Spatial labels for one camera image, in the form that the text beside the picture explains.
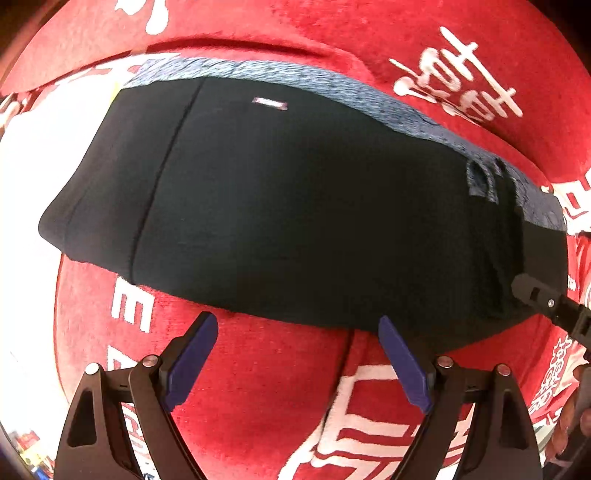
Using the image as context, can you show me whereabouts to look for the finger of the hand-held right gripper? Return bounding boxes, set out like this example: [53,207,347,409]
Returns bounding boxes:
[511,274,591,344]

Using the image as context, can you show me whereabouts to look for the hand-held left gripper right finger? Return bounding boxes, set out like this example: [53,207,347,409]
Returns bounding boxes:
[378,315,543,480]

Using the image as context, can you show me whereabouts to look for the person's right hand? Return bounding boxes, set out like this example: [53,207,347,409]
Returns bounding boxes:
[545,361,591,464]

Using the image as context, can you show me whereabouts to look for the cream cloth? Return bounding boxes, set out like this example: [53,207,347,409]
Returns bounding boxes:
[0,85,123,185]

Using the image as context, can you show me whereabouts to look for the red printed blanket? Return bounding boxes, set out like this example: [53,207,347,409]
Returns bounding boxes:
[0,0,591,480]

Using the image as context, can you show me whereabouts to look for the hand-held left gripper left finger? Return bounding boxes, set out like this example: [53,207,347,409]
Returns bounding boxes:
[55,311,219,480]

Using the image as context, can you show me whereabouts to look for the black pants with blue trim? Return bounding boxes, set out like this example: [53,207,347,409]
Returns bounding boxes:
[38,58,568,344]

